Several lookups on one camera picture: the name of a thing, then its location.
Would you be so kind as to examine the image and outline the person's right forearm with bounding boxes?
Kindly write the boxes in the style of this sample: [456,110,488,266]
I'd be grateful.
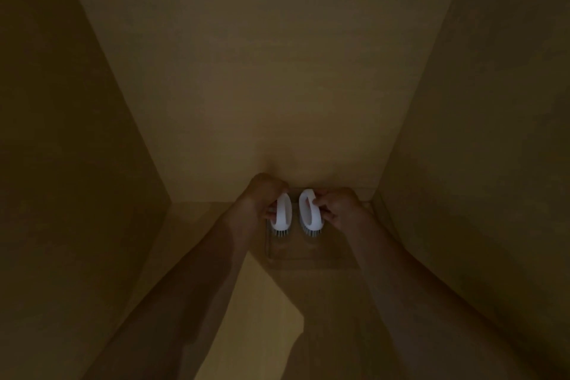
[345,213,535,380]

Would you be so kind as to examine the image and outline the person's left forearm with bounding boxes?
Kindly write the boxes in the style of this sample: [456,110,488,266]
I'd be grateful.
[84,201,264,380]

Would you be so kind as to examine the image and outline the person's left hand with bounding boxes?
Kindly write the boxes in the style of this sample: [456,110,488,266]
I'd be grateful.
[238,172,290,221]

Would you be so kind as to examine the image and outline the person's right hand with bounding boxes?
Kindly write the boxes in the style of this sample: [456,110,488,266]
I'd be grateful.
[311,187,375,232]

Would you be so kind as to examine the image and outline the white brush grey bristles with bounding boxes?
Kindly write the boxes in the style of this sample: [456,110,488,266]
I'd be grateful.
[269,191,294,238]
[298,188,325,238]

